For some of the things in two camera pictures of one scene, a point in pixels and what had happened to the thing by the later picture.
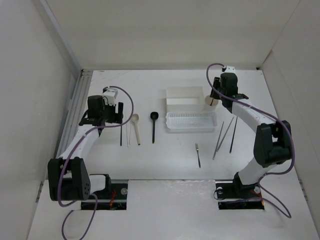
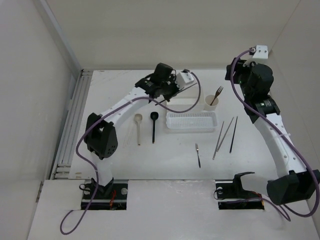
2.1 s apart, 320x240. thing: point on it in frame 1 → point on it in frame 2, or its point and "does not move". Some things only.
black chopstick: x=233 y=135 does not move
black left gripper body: x=109 y=114 → x=169 y=88
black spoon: x=154 y=116 does not move
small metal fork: x=197 y=148 does not move
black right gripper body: x=216 y=84 → x=241 y=75
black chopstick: x=121 y=135 → x=180 y=90
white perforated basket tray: x=192 y=121 does not move
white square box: x=184 y=99 does not move
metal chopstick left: x=218 y=141 does not move
